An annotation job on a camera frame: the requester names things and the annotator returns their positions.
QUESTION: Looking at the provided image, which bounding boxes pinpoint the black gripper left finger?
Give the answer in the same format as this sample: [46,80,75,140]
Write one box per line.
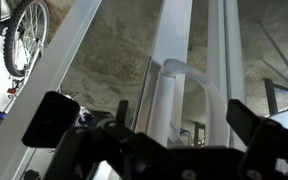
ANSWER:
[43,99,138,180]

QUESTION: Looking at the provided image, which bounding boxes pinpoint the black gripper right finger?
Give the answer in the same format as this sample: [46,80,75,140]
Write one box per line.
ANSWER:
[226,99,288,180]

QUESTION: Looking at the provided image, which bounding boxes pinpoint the white curved door handle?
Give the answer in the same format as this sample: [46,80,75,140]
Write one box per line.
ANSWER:
[147,58,232,148]

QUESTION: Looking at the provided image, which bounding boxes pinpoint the black lock box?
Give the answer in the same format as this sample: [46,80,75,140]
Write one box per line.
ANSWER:
[21,90,82,148]

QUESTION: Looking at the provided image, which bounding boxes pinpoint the blue and white bicycle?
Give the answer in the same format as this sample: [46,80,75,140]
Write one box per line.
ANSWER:
[0,0,52,101]

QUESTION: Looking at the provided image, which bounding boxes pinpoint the thin white post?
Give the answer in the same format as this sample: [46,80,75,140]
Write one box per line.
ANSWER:
[0,0,104,180]

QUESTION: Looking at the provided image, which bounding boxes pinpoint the fixed glass panel white frame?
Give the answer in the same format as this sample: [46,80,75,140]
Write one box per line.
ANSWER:
[205,0,248,151]

